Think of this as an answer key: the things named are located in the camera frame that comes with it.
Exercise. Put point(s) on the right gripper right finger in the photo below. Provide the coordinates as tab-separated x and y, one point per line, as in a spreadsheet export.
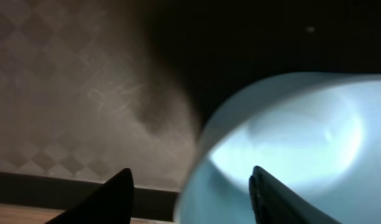
274	203

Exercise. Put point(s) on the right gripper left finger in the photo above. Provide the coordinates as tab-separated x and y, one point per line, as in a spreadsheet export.
111	203

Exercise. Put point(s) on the light blue bowl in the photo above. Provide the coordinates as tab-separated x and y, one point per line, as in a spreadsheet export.
317	133

